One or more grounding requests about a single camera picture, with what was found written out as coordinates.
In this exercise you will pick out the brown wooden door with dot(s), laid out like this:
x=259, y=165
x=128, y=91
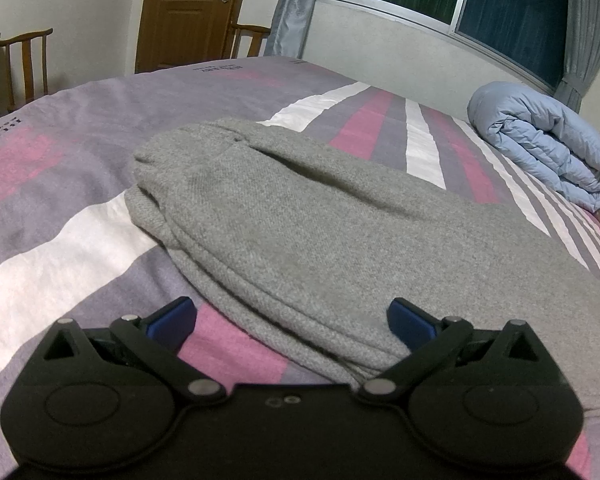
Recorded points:
x=181, y=32

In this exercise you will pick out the grey pants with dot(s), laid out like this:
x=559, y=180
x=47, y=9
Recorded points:
x=304, y=246

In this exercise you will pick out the right grey curtain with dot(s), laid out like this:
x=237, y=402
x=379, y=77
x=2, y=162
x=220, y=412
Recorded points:
x=582, y=52

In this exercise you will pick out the wooden chair by wall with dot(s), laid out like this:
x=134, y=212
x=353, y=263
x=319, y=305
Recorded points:
x=25, y=41

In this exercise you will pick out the folded light blue duvet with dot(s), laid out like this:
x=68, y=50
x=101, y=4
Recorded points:
x=542, y=136

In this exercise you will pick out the striped pink purple bedsheet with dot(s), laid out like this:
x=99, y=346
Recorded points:
x=69, y=248

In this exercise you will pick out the left grey curtain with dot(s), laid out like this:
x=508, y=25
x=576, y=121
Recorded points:
x=290, y=27

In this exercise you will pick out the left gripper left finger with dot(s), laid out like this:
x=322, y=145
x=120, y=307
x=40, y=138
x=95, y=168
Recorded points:
x=153, y=343

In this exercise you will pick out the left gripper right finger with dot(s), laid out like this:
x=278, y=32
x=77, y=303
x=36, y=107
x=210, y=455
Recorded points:
x=433, y=343

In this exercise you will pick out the grey curtain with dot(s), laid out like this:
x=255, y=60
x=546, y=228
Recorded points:
x=290, y=27
x=582, y=52

